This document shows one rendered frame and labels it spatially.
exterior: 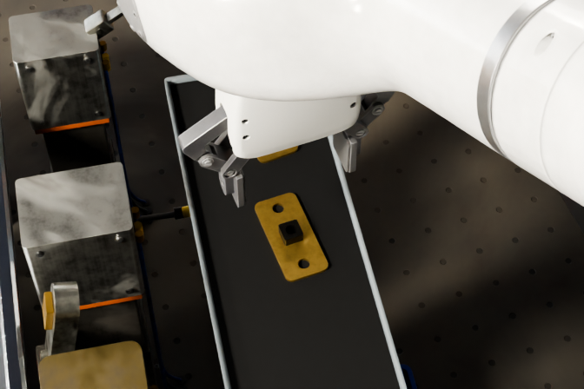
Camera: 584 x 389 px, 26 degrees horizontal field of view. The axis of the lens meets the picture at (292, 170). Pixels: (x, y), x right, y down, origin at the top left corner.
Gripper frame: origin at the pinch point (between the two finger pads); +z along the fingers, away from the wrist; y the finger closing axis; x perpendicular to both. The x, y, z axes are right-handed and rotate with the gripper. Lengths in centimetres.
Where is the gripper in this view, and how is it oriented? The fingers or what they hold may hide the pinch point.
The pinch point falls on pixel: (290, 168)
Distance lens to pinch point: 99.0
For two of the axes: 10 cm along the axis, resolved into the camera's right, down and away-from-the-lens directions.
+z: 0.0, 5.9, 8.1
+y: -9.3, 2.9, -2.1
